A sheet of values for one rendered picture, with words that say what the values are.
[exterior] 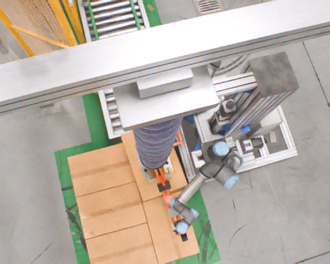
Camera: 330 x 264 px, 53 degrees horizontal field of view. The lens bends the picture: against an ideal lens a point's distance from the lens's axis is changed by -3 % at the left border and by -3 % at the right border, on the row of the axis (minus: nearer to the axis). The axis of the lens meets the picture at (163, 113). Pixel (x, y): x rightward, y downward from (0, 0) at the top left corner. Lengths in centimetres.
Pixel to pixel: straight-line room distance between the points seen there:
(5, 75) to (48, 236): 321
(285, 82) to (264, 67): 15
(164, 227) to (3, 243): 183
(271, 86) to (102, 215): 203
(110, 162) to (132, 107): 236
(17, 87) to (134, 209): 253
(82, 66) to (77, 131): 318
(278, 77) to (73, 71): 144
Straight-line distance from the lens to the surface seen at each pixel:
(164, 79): 94
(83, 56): 88
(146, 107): 100
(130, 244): 331
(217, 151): 265
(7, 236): 416
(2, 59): 303
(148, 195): 289
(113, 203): 331
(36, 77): 89
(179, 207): 243
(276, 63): 211
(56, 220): 398
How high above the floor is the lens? 383
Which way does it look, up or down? 74 degrees down
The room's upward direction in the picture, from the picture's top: 6 degrees clockwise
